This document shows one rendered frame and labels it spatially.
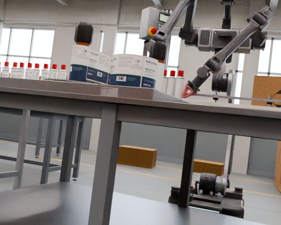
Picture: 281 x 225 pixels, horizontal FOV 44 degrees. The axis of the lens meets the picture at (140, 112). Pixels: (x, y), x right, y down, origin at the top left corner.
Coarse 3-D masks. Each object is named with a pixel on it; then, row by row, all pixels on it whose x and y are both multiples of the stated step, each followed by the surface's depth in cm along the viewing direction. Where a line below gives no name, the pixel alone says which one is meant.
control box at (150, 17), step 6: (144, 12) 219; (150, 12) 214; (156, 12) 216; (162, 12) 219; (144, 18) 218; (150, 18) 214; (156, 18) 216; (144, 24) 218; (150, 24) 214; (156, 24) 217; (162, 24) 219; (144, 30) 217; (150, 30) 214; (144, 36) 216; (150, 36) 215
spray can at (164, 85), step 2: (164, 70) 207; (166, 70) 207; (164, 72) 207; (166, 72) 207; (164, 74) 207; (166, 74) 207; (164, 76) 206; (166, 76) 207; (164, 78) 206; (166, 78) 206; (164, 80) 206; (166, 80) 206; (164, 82) 206; (166, 82) 206; (164, 84) 206; (166, 84) 207; (162, 86) 206; (164, 86) 206; (166, 86) 207; (162, 88) 205; (164, 88) 206; (166, 88) 207; (162, 90) 205; (164, 90) 206; (164, 92) 206
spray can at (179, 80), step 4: (180, 72) 202; (180, 76) 202; (176, 80) 203; (180, 80) 201; (176, 84) 202; (180, 84) 201; (176, 88) 202; (180, 88) 201; (176, 92) 201; (180, 92) 201; (176, 96) 201; (180, 96) 201
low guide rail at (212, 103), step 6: (192, 102) 196; (198, 102) 194; (204, 102) 193; (210, 102) 192; (216, 102) 190; (246, 108) 185; (252, 108) 183; (258, 108) 182; (264, 108) 180; (270, 108) 179; (276, 108) 178
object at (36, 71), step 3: (36, 63) 245; (36, 66) 245; (39, 66) 247; (33, 69) 244; (36, 69) 244; (39, 69) 246; (33, 72) 244; (36, 72) 244; (39, 72) 246; (33, 75) 244; (36, 75) 244; (39, 75) 246; (33, 78) 244; (36, 78) 244
